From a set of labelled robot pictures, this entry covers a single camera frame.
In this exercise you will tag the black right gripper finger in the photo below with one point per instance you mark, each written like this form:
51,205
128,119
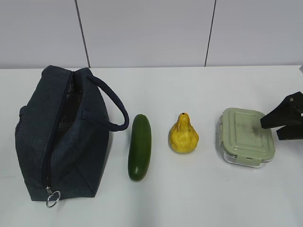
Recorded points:
288,112
291,132

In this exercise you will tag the green lidded glass container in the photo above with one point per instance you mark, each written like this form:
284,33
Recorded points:
242,140

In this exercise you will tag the yellow pear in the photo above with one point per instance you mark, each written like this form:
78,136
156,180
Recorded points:
183,138

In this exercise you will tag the green cucumber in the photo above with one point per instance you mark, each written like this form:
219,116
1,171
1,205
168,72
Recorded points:
140,148

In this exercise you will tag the dark blue lunch bag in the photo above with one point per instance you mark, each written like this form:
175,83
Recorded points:
62,135

